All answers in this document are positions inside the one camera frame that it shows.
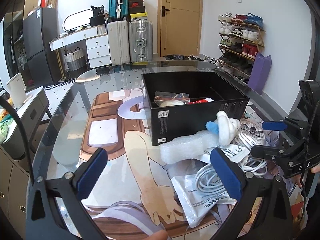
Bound white printed plastic bag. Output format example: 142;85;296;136
202;145;251;167
171;174;237;228

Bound red packet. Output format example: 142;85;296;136
187;97;215;105

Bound scattered black white sneakers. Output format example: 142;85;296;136
186;54;220;65

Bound white foam wrap piece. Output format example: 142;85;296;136
160;129;220;164

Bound black cardboard box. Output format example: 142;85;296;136
141;71;250;147

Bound white and blue plush toy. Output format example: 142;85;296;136
205;110;242;146

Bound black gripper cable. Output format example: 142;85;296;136
0;94;35;183

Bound grey low cabinet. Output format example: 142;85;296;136
0;145;33;232

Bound wooden door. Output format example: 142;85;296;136
158;0;203;57

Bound white cable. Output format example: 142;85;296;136
195;152;268;197

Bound oval mirror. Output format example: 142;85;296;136
62;8;94;33

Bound person's right hand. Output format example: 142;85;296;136
292;162;320;189

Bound person's left hand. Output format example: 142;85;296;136
139;230;168;240

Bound stack of shoe boxes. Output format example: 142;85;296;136
127;0;146;22

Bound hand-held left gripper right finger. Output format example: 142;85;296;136
210;147;294;240

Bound white suitcase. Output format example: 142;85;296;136
107;19;130;66

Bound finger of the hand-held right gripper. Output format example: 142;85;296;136
262;117;310;145
251;142;304;161

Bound printed cartoon table mat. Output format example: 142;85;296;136
54;85;295;240

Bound white black striped drawstring bag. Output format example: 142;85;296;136
231;119;267;149

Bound silver suitcase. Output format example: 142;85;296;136
128;20;153;62

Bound wooden shoe rack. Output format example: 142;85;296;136
217;21;265;80

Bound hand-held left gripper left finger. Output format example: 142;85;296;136
25;147;110;240

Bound teal suitcase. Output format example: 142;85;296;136
109;0;129;20

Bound purple bag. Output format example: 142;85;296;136
247;53;272;95

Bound white upright device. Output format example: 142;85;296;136
6;73;27;110

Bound grey refrigerator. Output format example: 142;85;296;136
22;7;62;87

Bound woven laundry basket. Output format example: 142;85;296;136
64;47;86;72

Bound clear plastic packet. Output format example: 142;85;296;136
154;91;191;108

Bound shoe rack with shoes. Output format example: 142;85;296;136
217;12;265;83

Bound white dressing table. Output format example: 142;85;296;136
49;26;112;69

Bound white round stool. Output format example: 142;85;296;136
76;69;100;82

